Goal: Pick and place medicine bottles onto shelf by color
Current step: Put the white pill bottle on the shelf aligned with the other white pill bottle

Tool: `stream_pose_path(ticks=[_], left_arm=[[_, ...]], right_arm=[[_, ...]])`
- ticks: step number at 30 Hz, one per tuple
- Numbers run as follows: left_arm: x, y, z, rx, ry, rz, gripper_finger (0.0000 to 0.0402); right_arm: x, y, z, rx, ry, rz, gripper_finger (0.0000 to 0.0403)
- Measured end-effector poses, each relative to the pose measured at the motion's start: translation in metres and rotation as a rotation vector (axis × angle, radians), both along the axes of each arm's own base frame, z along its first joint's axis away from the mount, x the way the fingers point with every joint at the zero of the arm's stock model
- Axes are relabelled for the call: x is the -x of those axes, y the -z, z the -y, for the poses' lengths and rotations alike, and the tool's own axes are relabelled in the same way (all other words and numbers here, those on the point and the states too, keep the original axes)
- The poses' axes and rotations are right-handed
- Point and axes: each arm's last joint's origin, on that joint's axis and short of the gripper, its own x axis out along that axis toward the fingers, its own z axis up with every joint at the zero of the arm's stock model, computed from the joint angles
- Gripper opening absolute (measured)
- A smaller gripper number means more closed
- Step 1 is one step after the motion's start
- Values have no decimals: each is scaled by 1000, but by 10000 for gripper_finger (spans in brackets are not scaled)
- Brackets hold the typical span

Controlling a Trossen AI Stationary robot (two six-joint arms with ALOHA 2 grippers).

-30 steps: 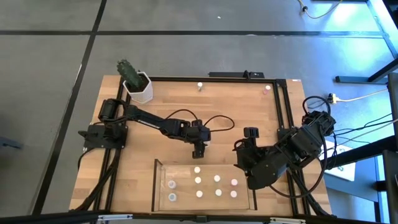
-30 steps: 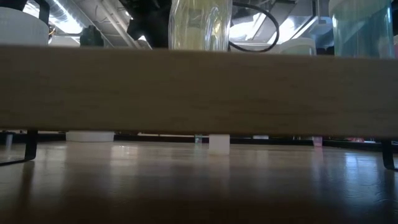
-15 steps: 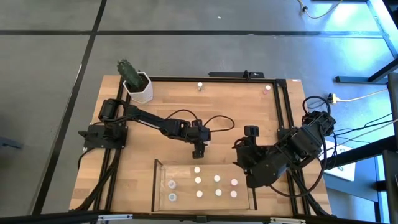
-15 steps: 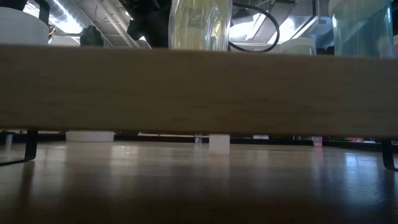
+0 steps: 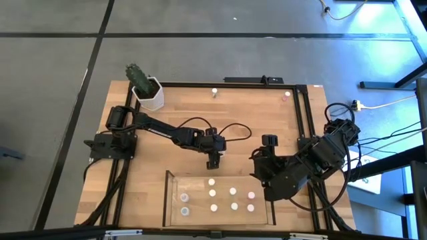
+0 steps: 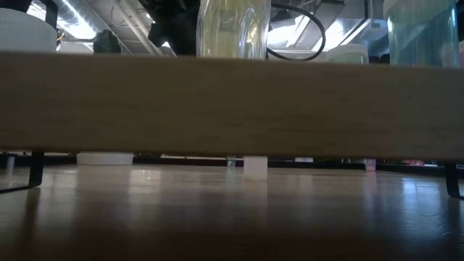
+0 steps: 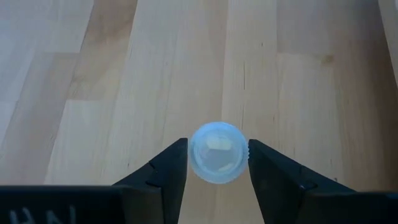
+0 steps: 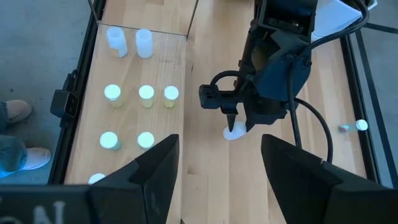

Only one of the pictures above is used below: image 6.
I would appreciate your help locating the white translucent medicine bottle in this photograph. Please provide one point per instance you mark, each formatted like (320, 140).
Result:
(25, 32)

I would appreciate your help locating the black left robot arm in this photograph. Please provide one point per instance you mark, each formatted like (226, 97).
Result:
(14, 4)

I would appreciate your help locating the clear medicine bottle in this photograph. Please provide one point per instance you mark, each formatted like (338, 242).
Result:
(255, 168)

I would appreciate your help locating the rectangular metal ceiling duct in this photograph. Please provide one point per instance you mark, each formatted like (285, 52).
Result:
(344, 29)

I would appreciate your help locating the wooden shelf with black legs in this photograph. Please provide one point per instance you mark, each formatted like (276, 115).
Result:
(232, 108)

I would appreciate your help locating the white hexagonal planter pot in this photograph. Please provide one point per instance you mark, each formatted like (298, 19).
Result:
(105, 158)

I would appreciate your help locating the green cactus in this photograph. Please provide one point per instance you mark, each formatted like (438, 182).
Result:
(107, 43)

